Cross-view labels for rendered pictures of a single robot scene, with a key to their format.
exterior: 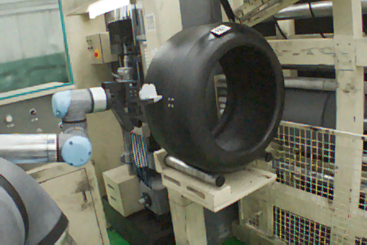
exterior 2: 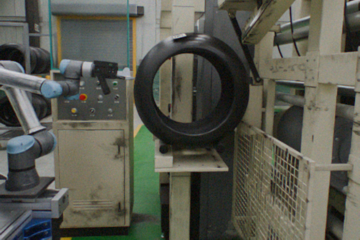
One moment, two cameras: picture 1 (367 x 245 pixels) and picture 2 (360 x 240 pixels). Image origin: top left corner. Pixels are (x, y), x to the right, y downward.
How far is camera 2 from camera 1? 87 cm
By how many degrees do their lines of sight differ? 31
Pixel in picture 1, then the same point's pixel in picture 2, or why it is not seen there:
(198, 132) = (144, 105)
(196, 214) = (182, 187)
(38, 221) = not seen: outside the picture
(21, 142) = (25, 77)
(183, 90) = (140, 74)
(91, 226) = (118, 173)
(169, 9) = (184, 23)
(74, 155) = (45, 90)
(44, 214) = not seen: outside the picture
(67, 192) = (107, 143)
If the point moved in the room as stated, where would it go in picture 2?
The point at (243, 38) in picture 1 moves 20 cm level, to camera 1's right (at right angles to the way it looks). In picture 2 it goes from (199, 45) to (240, 44)
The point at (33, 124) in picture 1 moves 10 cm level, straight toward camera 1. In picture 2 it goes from (97, 91) to (91, 92)
